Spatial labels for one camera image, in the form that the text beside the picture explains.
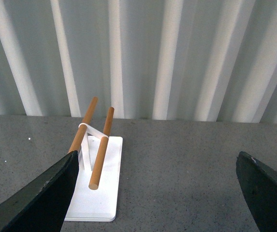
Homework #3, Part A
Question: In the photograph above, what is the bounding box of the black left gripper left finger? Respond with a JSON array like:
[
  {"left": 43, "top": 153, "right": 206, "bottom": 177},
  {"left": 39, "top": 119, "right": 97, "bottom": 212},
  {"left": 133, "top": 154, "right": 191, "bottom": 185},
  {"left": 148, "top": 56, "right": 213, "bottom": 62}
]
[{"left": 0, "top": 151, "right": 79, "bottom": 232}]

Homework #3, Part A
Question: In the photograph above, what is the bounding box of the white rack with wooden rods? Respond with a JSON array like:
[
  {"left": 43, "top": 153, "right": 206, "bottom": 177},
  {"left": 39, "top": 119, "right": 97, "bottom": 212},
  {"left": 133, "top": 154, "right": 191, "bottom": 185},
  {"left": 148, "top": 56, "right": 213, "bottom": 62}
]
[{"left": 65, "top": 97, "right": 123, "bottom": 222}]

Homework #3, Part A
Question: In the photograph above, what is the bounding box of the white pleated curtain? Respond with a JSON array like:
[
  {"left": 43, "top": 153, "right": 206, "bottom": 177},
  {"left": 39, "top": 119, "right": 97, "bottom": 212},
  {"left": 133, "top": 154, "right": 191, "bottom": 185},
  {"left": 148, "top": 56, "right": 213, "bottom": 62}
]
[{"left": 0, "top": 0, "right": 277, "bottom": 123}]

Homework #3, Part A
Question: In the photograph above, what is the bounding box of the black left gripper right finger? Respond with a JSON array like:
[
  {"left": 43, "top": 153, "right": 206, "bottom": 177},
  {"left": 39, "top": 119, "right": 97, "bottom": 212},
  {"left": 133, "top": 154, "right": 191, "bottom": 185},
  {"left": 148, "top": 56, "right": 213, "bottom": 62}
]
[{"left": 236, "top": 152, "right": 277, "bottom": 232}]

